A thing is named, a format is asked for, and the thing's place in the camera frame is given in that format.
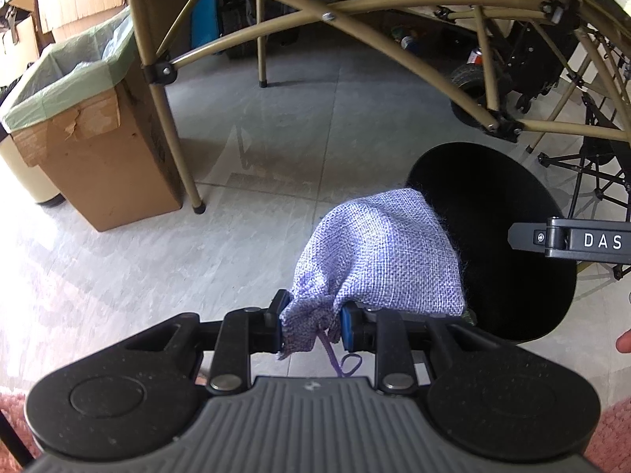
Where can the pink fuzzy cloth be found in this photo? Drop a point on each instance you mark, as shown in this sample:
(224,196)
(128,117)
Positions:
(15,404)

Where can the tan metal table frame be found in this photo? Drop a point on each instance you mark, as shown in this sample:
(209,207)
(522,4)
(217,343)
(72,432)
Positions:
(187,162)

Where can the beige waste bin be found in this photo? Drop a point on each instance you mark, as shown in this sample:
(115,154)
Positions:
(24,177)

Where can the black cart wheel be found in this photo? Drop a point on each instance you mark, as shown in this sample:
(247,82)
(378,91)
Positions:
(468,79)

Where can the cardboard box with liner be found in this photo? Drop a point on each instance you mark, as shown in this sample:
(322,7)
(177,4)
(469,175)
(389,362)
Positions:
(98,172)

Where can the worn brown cardboard box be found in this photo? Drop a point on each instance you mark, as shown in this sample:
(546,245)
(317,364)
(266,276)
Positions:
(17,39)

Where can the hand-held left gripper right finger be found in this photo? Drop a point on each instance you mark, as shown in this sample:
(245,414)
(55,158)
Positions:
(347,325)

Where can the green plastic bin liner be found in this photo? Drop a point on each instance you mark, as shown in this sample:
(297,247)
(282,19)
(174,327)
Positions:
(74,74)

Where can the blue panel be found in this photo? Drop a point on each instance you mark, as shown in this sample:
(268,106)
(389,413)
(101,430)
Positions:
(204,10)

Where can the purple linen pouch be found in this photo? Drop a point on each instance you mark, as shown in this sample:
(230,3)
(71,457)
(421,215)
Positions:
(384,256)

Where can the person's right hand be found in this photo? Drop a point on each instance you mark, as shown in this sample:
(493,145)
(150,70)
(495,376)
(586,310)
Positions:
(625,342)

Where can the black trash bin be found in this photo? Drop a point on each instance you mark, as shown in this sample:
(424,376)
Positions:
(493,192)

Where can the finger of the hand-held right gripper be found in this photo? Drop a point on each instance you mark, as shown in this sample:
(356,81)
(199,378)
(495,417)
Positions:
(527,236)

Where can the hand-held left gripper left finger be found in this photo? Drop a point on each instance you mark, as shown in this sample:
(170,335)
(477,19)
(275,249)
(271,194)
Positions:
(281,303)

